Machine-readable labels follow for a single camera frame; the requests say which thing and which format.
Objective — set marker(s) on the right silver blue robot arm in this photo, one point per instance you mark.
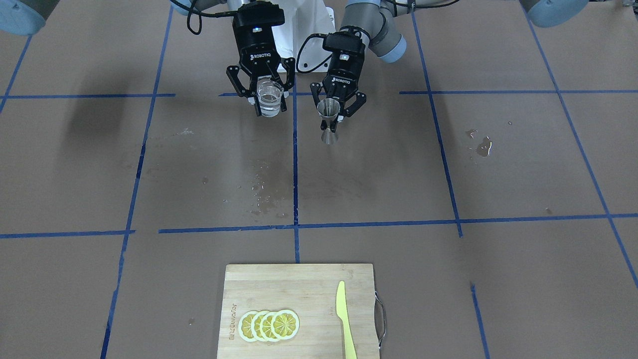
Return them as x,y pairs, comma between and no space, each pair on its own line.
27,17

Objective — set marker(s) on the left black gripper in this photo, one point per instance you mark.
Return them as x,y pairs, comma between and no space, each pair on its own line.
341,80

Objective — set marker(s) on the white camera stand pedestal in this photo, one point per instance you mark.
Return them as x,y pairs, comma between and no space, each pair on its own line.
302,19

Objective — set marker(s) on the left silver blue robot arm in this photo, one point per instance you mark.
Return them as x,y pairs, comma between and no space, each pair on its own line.
475,48

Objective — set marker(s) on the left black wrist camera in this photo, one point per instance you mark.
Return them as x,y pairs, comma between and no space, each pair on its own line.
344,43

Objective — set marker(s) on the clear glass cup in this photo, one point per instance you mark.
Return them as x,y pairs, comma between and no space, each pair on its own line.
269,96

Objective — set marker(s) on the steel double jigger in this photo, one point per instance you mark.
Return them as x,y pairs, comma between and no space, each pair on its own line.
329,110

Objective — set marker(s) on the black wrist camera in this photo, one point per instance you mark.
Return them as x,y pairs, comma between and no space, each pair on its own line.
259,14
344,43

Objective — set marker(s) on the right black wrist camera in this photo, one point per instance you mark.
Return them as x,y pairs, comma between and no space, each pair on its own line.
259,14

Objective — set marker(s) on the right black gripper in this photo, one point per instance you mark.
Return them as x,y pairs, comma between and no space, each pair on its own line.
256,54

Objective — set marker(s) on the yellow plastic knife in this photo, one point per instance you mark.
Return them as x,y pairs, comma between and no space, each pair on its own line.
342,313

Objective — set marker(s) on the bamboo cutting board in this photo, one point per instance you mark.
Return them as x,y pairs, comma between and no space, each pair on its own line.
309,290

